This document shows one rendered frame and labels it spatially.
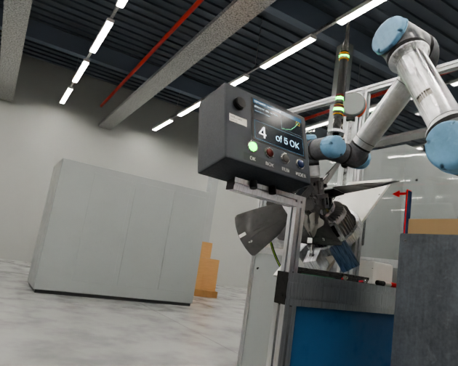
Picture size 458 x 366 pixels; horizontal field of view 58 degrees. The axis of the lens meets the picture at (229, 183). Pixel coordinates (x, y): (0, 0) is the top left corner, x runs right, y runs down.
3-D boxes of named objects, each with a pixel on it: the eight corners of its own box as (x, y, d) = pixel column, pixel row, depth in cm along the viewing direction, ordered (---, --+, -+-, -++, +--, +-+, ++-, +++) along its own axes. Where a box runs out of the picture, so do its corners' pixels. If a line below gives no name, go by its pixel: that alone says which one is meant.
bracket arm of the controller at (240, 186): (296, 209, 111) (298, 197, 111) (304, 208, 108) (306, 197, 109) (225, 189, 97) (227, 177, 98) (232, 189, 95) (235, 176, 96)
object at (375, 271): (365, 282, 224) (366, 262, 226) (392, 287, 211) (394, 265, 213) (344, 279, 214) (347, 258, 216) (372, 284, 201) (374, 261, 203)
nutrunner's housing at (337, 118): (331, 140, 177) (341, 42, 186) (340, 141, 176) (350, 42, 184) (330, 137, 174) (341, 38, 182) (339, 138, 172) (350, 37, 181)
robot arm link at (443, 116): (517, 164, 96) (424, 23, 127) (480, 148, 89) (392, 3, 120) (469, 192, 104) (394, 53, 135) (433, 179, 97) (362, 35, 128)
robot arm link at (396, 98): (438, 40, 134) (350, 160, 157) (416, 27, 129) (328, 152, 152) (463, 54, 126) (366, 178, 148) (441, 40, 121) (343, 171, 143)
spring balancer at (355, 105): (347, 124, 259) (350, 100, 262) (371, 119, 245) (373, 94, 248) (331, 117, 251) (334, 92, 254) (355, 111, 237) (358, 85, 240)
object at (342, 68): (334, 107, 180) (339, 62, 184) (343, 107, 179) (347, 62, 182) (334, 103, 177) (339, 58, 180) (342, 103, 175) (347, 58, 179)
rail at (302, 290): (451, 318, 155) (452, 296, 157) (462, 320, 152) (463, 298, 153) (273, 302, 105) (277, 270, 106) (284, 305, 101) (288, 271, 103)
